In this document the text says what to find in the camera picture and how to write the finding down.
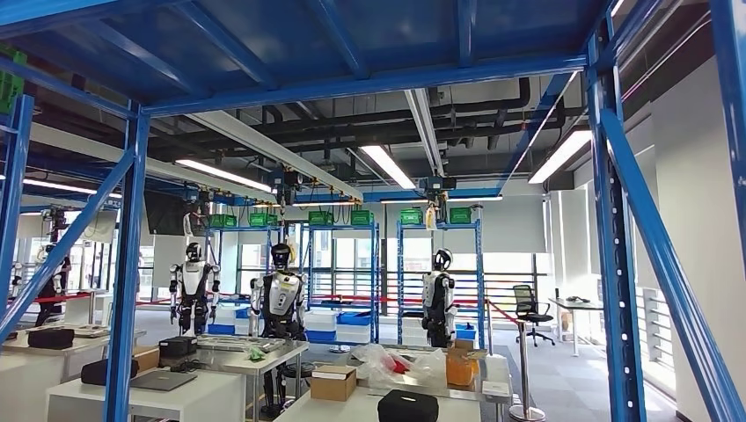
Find grey roller blind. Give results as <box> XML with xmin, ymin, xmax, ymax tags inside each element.
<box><xmin>434</xmin><ymin>194</ymin><xmax>550</xmax><ymax>255</ymax></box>

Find white overhead gantry rail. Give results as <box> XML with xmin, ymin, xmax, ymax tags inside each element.
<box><xmin>403</xmin><ymin>87</ymin><xmax>446</xmax><ymax>177</ymax></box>
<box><xmin>185</xmin><ymin>110</ymin><xmax>366</xmax><ymax>203</ymax></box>

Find white plastic bin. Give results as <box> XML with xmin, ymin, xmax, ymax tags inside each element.
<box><xmin>401</xmin><ymin>316</ymin><xmax>430</xmax><ymax>348</ymax></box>
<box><xmin>335</xmin><ymin>324</ymin><xmax>373</xmax><ymax>344</ymax></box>
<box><xmin>304</xmin><ymin>311</ymin><xmax>340</xmax><ymax>334</ymax></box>

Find white table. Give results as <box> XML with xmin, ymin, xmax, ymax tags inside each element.
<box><xmin>45</xmin><ymin>368</ymin><xmax>246</xmax><ymax>422</ymax></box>
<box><xmin>274</xmin><ymin>386</ymin><xmax>484</xmax><ymax>422</ymax></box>
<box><xmin>0</xmin><ymin>329</ymin><xmax>148</xmax><ymax>422</ymax></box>

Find closed grey laptop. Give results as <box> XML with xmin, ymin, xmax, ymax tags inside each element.
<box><xmin>128</xmin><ymin>369</ymin><xmax>199</xmax><ymax>393</ymax></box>

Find white office desk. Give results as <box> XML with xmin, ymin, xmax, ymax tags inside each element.
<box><xmin>548</xmin><ymin>295</ymin><xmax>605</xmax><ymax>358</ymax></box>

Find black mesh office chair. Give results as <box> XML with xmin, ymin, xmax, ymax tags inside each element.
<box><xmin>512</xmin><ymin>284</ymin><xmax>557</xmax><ymax>349</ymax></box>

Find dark humanoid robot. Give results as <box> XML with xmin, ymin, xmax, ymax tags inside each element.
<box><xmin>32</xmin><ymin>243</ymin><xmax>73</xmax><ymax>328</ymax></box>

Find overhead hoist trolley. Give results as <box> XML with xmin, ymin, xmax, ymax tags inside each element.
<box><xmin>415</xmin><ymin>175</ymin><xmax>458</xmax><ymax>206</ymax></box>
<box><xmin>272</xmin><ymin>169</ymin><xmax>304</xmax><ymax>207</ymax></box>
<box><xmin>183</xmin><ymin>185</ymin><xmax>216</xmax><ymax>220</ymax></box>

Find white black humanoid robot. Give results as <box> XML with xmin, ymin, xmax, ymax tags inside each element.
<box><xmin>168</xmin><ymin>241</ymin><xmax>222</xmax><ymax>338</ymax></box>
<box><xmin>421</xmin><ymin>247</ymin><xmax>458</xmax><ymax>349</ymax></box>

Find long red barrier belt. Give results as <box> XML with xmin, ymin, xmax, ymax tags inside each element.
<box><xmin>310</xmin><ymin>294</ymin><xmax>488</xmax><ymax>306</ymax></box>

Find black zip carrying case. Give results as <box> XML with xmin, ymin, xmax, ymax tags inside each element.
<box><xmin>377</xmin><ymin>389</ymin><xmax>441</xmax><ymax>422</ymax></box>
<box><xmin>27</xmin><ymin>327</ymin><xmax>77</xmax><ymax>351</ymax></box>
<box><xmin>79</xmin><ymin>358</ymin><xmax>141</xmax><ymax>388</ymax></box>

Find stainless steel workbench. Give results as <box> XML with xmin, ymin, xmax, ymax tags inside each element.
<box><xmin>194</xmin><ymin>334</ymin><xmax>311</xmax><ymax>422</ymax></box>
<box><xmin>348</xmin><ymin>345</ymin><xmax>516</xmax><ymax>422</ymax></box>

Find short red barrier belt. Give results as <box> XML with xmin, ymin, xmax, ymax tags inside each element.
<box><xmin>487</xmin><ymin>298</ymin><xmax>522</xmax><ymax>327</ymax></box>

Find black round stool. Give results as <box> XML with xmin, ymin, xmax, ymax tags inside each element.
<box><xmin>282</xmin><ymin>361</ymin><xmax>317</xmax><ymax>381</ymax></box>

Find crumpled clear plastic bag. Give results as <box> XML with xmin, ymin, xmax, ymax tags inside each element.
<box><xmin>350</xmin><ymin>343</ymin><xmax>450</xmax><ymax>390</ymax></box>

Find closed cardboard box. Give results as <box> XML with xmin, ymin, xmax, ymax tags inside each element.
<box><xmin>309</xmin><ymin>365</ymin><xmax>358</xmax><ymax>404</ymax></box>
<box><xmin>132</xmin><ymin>346</ymin><xmax>162</xmax><ymax>375</ymax></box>

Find large blue steel shelf rack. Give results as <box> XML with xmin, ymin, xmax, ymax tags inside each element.
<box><xmin>0</xmin><ymin>0</ymin><xmax>746</xmax><ymax>422</ymax></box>

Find flat metal parts tray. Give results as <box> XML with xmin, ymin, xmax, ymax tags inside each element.
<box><xmin>196</xmin><ymin>334</ymin><xmax>288</xmax><ymax>354</ymax></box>

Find silver black humanoid robot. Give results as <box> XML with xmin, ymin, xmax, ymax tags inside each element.
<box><xmin>248</xmin><ymin>243</ymin><xmax>310</xmax><ymax>420</ymax></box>

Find blue overhead crane beam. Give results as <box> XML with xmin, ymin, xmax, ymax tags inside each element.
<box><xmin>145</xmin><ymin>174</ymin><xmax>504</xmax><ymax>206</ymax></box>

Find long ceiling light panel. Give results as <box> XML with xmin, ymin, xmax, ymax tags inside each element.
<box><xmin>357</xmin><ymin>144</ymin><xmax>419</xmax><ymax>191</ymax></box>
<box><xmin>173</xmin><ymin>158</ymin><xmax>274</xmax><ymax>194</ymax></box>
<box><xmin>526</xmin><ymin>128</ymin><xmax>594</xmax><ymax>186</ymax></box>
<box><xmin>21</xmin><ymin>177</ymin><xmax>123</xmax><ymax>200</ymax></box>

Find black equipment box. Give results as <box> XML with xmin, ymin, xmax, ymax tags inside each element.
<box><xmin>157</xmin><ymin>335</ymin><xmax>199</xmax><ymax>359</ymax></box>

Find black hanging monitor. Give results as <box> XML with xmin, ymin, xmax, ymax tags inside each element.
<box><xmin>143</xmin><ymin>188</ymin><xmax>194</xmax><ymax>237</ymax></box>

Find open orange cardboard box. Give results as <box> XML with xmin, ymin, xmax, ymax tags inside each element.
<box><xmin>445</xmin><ymin>339</ymin><xmax>489</xmax><ymax>388</ymax></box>

